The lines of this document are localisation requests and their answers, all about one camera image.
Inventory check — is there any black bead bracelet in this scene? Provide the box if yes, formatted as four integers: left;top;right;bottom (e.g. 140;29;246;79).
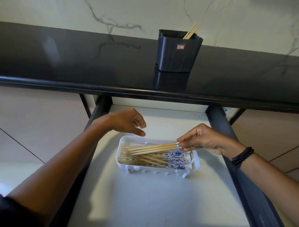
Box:
231;147;255;167

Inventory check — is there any person's right forearm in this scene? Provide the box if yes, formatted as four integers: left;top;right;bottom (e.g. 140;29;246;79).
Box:
222;144;299;226

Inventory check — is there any person's black shirt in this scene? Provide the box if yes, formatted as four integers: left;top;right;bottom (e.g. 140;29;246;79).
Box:
0;195;43;227

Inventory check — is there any wooden chopstick with patterned tip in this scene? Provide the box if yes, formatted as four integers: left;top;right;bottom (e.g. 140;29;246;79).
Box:
130;144;181;154
131;146;182;156
129;142;180;152

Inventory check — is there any black plastic utensil holder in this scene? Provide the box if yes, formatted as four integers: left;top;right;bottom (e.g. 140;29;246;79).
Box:
156;29;204;72

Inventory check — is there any black pull-out drawer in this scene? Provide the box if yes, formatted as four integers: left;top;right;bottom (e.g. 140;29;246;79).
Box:
50;95;285;227

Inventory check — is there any plain wooden chopstick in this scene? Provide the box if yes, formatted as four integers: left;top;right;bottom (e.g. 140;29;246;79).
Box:
185;23;201;40
183;22;198;39

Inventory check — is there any person's right hand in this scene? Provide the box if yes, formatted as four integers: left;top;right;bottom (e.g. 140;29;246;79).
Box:
177;123;244;157

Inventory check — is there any pile of wooden chopsticks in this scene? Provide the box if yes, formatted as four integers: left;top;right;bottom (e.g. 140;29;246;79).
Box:
118;146;191;170

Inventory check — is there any person's left forearm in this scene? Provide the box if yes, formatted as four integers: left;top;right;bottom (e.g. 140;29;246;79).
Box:
7;113;115;221

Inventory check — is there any white plastic tray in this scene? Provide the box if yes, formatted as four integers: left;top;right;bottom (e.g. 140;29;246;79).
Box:
116;136;200;179

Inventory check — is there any person's left hand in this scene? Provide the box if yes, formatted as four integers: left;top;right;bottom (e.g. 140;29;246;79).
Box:
109;108;147;137

